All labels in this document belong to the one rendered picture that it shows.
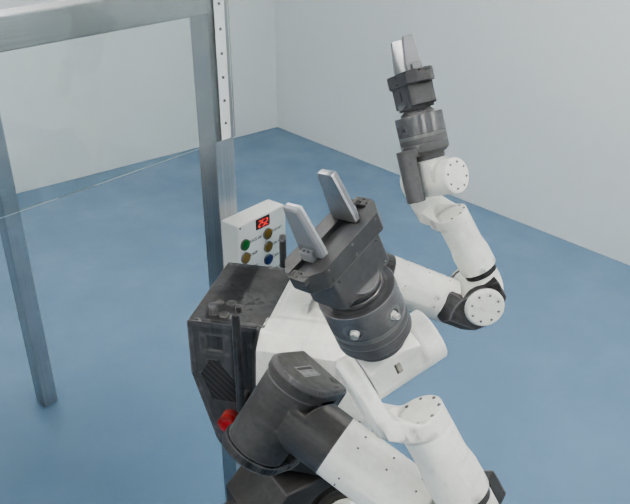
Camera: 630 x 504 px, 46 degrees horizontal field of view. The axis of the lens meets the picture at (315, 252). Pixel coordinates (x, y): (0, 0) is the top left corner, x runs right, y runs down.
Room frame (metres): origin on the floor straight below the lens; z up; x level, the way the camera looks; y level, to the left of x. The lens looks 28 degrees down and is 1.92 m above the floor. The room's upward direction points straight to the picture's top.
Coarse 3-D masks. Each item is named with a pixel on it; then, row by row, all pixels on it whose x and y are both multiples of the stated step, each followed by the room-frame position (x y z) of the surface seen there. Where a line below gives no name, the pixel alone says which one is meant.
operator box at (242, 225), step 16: (256, 208) 1.69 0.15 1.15; (272, 208) 1.69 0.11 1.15; (224, 224) 1.61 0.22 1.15; (240, 224) 1.60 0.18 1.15; (272, 224) 1.68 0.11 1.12; (224, 240) 1.61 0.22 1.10; (240, 240) 1.59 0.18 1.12; (256, 240) 1.63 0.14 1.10; (272, 240) 1.67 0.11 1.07; (224, 256) 1.62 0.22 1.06; (240, 256) 1.59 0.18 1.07; (256, 256) 1.63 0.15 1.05
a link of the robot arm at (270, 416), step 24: (264, 384) 0.81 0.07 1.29; (264, 408) 0.78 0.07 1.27; (288, 408) 0.78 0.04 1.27; (312, 408) 0.79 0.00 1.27; (336, 408) 0.80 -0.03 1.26; (240, 432) 0.78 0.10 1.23; (264, 432) 0.77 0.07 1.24; (288, 432) 0.76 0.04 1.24; (312, 432) 0.76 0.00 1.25; (336, 432) 0.76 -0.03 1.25; (264, 456) 0.76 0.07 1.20; (312, 456) 0.74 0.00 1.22
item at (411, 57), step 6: (402, 36) 1.34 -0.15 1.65; (408, 36) 1.34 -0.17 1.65; (402, 42) 1.33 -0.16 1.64; (408, 42) 1.33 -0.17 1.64; (414, 42) 1.34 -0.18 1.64; (402, 48) 1.33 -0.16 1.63; (408, 48) 1.33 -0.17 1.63; (414, 48) 1.33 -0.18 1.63; (408, 54) 1.32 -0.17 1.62; (414, 54) 1.33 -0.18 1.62; (408, 60) 1.32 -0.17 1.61; (414, 60) 1.32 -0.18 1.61; (420, 60) 1.33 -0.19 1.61; (408, 66) 1.32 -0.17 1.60; (414, 66) 1.31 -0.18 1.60; (420, 66) 1.32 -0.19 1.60
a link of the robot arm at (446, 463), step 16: (448, 432) 0.68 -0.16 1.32; (416, 448) 0.67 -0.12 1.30; (432, 448) 0.66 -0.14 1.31; (448, 448) 0.67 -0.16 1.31; (464, 448) 0.68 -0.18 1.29; (416, 464) 0.68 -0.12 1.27; (432, 464) 0.66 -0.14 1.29; (448, 464) 0.66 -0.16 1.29; (464, 464) 0.67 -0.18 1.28; (432, 480) 0.66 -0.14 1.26; (448, 480) 0.65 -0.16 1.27; (464, 480) 0.66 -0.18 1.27; (480, 480) 0.67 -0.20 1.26; (496, 480) 0.71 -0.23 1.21; (432, 496) 0.67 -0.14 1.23; (448, 496) 0.65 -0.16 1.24; (464, 496) 0.65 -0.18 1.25; (480, 496) 0.65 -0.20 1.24; (496, 496) 0.70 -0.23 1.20
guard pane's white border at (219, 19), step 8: (216, 0) 1.64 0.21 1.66; (216, 8) 1.63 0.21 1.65; (216, 16) 1.63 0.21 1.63; (224, 16) 1.65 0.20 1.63; (216, 24) 1.63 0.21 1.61; (224, 24) 1.65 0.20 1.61; (216, 32) 1.63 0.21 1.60; (224, 32) 1.65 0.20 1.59; (216, 40) 1.63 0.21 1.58; (224, 40) 1.65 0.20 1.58; (216, 48) 1.63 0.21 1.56; (224, 48) 1.65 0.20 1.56; (216, 56) 1.63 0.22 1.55; (224, 56) 1.65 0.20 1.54; (224, 64) 1.65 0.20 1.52; (224, 72) 1.64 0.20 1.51; (224, 80) 1.64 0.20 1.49; (224, 88) 1.64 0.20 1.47; (224, 96) 1.64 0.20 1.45; (224, 104) 1.64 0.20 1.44; (224, 112) 1.64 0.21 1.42; (224, 120) 1.64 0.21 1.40; (224, 128) 1.64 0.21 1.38; (224, 136) 1.64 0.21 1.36
